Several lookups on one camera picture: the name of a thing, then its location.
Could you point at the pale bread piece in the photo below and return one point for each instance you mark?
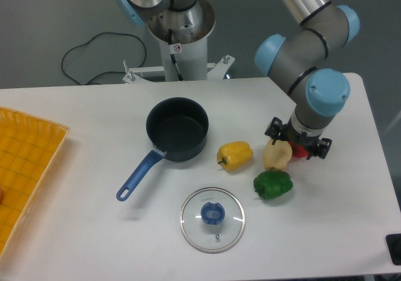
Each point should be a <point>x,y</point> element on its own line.
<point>276,155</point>

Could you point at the yellow woven basket tray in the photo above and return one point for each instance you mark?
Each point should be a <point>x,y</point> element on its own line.
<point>29,145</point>

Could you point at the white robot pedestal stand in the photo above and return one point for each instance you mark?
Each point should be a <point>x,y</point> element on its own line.
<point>182,38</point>

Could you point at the red bell pepper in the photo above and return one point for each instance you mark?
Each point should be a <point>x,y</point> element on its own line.
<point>298,151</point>

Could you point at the black object at table corner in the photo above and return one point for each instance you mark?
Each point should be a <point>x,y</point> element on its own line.
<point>393,243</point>

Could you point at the dark saucepan with blue handle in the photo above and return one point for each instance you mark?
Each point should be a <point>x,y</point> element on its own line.
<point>177,128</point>

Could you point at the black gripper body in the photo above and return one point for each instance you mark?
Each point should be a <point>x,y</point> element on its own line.
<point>287,132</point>

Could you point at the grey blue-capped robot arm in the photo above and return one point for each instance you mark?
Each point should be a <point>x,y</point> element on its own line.
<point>319,94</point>

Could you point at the green bell pepper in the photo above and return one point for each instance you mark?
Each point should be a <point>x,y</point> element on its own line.
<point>272,184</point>

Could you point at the yellow bell pepper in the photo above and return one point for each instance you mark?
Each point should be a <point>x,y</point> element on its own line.
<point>234,155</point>

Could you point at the glass lid with blue knob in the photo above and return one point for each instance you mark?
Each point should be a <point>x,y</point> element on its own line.
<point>212,220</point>

